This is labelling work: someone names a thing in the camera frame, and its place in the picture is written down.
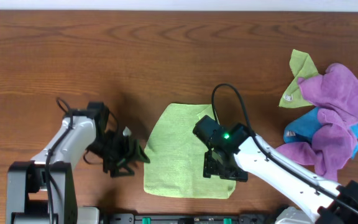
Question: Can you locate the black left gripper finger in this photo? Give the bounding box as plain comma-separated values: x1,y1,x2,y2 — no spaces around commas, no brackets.
131,139,150,164
110,165,135,178

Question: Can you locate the light green cloth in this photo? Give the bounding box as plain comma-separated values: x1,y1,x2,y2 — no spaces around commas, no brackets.
144,103,236,199

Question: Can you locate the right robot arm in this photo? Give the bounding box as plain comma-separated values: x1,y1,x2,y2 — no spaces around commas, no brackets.
193,115,358,223

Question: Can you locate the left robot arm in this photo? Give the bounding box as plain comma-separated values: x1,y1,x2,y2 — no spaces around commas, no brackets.
5,111,150,224

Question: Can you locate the blue cloth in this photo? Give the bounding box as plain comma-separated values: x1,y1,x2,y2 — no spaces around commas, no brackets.
283,107,358,159

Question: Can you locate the olive green cloth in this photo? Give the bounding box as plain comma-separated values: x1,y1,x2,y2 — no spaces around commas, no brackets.
279,49,319,108

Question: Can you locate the purple cloth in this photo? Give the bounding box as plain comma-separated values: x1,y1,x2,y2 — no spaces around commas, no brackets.
277,63,358,181

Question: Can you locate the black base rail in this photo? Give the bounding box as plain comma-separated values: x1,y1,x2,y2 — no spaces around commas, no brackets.
101,205,310,224

